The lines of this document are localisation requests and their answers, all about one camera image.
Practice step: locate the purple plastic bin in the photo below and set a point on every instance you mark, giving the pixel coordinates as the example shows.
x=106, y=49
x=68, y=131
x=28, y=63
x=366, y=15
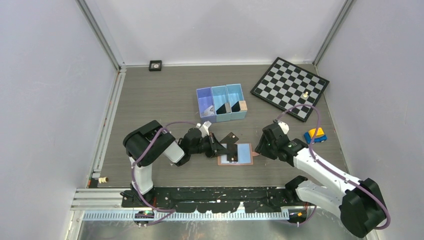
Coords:
x=205, y=99

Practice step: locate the black white chessboard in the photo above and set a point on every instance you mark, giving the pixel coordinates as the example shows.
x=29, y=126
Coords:
x=283, y=84

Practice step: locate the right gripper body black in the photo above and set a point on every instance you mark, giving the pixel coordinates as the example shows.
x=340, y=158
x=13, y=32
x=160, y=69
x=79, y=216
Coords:
x=266, y=148

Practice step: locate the black card right bin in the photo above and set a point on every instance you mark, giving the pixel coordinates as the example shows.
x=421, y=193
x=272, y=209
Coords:
x=232, y=153

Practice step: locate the small black square device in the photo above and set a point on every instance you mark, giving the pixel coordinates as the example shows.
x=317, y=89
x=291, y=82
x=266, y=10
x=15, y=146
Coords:
x=155, y=66

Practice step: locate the aluminium rail frame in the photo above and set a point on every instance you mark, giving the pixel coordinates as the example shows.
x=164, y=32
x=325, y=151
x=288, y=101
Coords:
x=105, y=204

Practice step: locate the black credit card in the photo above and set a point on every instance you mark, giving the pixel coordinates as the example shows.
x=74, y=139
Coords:
x=231, y=138

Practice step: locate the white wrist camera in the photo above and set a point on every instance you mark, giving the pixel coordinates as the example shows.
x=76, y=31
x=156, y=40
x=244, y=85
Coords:
x=204, y=128
x=284, y=127

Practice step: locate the blue yellow toy car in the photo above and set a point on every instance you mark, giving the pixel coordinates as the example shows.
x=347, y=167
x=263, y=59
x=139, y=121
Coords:
x=315, y=135

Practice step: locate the right light blue bin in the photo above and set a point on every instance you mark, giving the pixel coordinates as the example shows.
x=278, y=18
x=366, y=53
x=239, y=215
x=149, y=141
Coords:
x=235, y=94

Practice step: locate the small beige cylinder piece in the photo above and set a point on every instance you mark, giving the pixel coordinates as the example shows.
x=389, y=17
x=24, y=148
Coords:
x=102, y=180

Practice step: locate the brown leather card holder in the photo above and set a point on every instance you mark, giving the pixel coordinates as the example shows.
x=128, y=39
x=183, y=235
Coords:
x=244, y=156

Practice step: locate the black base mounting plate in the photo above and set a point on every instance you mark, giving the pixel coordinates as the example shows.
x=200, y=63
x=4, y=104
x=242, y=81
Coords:
x=259, y=199

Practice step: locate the black card bin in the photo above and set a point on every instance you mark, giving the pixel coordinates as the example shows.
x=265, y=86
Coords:
x=224, y=109
x=232, y=153

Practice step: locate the silver card purple bin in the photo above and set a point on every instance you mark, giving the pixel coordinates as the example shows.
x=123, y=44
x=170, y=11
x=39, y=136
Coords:
x=209, y=111

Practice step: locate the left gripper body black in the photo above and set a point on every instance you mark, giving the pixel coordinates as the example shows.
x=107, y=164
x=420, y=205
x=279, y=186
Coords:
x=207, y=145

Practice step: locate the middle light blue bin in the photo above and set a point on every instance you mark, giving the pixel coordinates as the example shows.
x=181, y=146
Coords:
x=220, y=96

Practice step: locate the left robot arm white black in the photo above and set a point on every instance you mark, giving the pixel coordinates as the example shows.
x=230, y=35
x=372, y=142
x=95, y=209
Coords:
x=145, y=144

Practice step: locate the light blue bin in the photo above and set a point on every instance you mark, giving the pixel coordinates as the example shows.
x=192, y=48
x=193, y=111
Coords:
x=220, y=96
x=235, y=94

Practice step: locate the black card middle bin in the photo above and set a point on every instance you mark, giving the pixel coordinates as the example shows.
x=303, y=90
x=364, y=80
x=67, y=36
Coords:
x=224, y=109

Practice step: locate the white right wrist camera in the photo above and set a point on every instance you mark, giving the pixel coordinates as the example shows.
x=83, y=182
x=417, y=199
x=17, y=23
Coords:
x=284, y=127

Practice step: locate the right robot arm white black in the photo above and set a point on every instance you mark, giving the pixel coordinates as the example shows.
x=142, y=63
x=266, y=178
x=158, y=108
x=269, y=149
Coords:
x=358, y=204

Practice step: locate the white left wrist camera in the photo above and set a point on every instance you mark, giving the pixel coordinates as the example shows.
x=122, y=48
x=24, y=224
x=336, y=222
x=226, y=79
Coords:
x=204, y=128

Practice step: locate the tan card right bin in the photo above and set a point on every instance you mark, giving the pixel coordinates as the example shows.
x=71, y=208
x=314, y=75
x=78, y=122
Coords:
x=243, y=106

